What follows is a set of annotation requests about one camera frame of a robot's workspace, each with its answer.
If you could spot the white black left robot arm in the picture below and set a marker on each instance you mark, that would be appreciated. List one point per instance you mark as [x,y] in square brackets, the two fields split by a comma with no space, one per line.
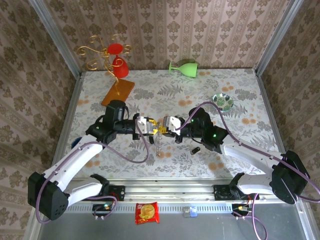
[75,160]

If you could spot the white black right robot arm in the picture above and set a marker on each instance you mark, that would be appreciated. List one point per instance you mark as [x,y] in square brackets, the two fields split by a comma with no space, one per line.
[250,155]

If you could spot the leaf pattern bowl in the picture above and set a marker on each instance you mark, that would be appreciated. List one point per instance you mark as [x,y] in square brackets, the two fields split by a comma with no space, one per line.
[222,101]

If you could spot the red wine glass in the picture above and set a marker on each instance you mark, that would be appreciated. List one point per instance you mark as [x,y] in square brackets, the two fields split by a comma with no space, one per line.
[120,68]

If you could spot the blue mug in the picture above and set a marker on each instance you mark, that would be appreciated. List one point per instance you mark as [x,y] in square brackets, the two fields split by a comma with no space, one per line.
[75,143]

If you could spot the green wine glass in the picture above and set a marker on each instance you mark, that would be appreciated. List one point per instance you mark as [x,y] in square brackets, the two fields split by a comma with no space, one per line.
[188,70]

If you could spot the red snack packet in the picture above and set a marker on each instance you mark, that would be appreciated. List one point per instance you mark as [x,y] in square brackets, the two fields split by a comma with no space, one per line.
[147,212]

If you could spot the small blue and grey packet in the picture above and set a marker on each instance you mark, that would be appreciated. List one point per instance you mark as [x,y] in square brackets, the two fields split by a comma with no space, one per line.
[191,212]

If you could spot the black connector board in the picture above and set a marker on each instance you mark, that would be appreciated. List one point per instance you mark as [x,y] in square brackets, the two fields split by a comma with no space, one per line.
[100,207]
[237,208]

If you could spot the grey metal panel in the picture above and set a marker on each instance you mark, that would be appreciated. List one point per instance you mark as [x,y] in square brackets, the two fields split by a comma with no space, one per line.
[200,227]

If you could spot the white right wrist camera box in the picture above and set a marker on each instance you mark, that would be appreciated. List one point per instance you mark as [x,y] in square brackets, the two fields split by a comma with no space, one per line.
[172,123]

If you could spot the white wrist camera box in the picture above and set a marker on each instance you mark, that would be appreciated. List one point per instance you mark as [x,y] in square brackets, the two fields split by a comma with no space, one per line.
[142,125]
[172,123]

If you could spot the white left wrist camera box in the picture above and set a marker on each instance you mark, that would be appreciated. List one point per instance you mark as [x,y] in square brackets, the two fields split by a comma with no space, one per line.
[142,125]

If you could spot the aluminium side rail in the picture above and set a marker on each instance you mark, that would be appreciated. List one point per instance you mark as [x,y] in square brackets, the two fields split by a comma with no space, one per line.
[67,120]
[266,100]

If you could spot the wide aluminium mounting rail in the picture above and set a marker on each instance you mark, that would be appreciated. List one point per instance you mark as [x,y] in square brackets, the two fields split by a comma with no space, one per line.
[170,191]

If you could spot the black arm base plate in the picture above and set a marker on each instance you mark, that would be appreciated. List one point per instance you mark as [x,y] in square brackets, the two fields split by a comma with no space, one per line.
[120,192]
[218,192]

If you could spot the aluminium frame post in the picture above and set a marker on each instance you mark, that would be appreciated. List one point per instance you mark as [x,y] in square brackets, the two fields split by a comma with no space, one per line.
[275,37]
[56,37]

